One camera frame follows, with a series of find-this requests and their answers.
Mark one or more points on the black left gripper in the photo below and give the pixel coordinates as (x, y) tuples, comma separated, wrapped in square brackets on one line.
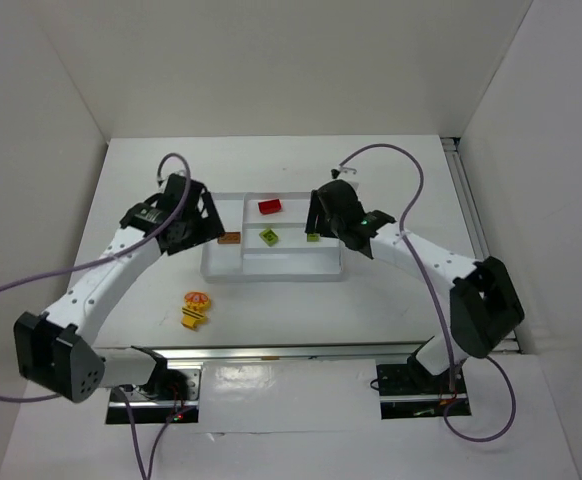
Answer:
[(207, 215)]

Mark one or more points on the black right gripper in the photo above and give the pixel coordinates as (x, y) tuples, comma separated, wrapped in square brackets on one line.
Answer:
[(315, 215)]

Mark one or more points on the brown lego plate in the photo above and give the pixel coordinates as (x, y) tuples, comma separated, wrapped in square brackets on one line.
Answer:
[(230, 238)]

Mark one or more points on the red lego brick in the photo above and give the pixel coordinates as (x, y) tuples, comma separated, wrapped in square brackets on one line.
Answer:
[(269, 207)]

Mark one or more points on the yellow orange lego stack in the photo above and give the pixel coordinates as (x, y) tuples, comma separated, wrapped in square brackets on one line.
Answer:
[(194, 310)]

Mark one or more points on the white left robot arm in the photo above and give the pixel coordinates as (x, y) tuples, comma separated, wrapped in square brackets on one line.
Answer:
[(55, 348)]

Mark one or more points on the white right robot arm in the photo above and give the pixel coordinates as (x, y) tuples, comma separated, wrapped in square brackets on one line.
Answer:
[(377, 236)]

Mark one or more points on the white divided sorting tray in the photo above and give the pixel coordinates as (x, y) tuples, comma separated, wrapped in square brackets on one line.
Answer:
[(292, 259)]

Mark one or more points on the aluminium front rail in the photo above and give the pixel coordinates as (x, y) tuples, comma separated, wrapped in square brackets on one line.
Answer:
[(286, 352)]

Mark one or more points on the aluminium rail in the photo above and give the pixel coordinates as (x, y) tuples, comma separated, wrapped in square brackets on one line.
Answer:
[(286, 352), (476, 240)]

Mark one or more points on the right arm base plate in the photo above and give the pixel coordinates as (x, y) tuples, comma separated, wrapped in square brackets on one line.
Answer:
[(401, 397)]

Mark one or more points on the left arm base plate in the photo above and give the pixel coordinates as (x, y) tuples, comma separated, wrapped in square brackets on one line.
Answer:
[(184, 402)]

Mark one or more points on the aluminium right side rail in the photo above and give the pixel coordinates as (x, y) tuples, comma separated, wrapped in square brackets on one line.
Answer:
[(476, 240)]

